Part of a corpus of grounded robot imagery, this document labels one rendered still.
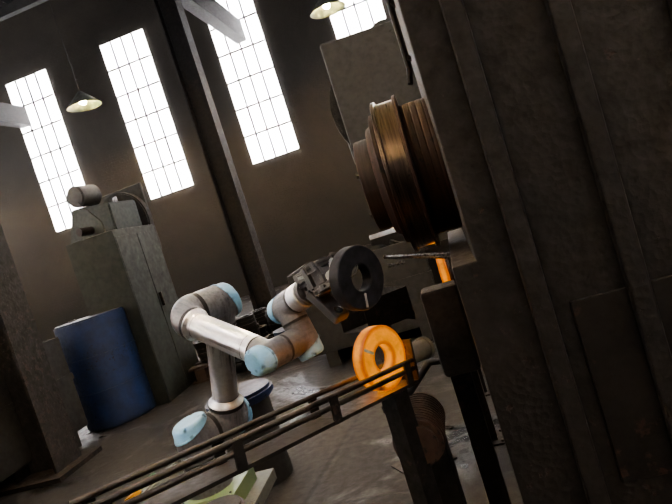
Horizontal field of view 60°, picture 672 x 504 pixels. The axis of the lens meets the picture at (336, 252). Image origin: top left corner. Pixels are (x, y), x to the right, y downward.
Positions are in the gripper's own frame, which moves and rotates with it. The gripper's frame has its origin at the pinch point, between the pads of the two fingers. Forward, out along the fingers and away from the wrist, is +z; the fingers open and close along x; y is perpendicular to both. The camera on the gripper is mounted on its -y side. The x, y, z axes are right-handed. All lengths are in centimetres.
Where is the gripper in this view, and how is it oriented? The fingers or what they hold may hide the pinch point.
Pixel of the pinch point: (354, 270)
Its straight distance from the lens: 137.8
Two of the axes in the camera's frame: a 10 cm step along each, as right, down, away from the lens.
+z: 5.7, -4.0, -7.2
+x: 6.8, -2.6, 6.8
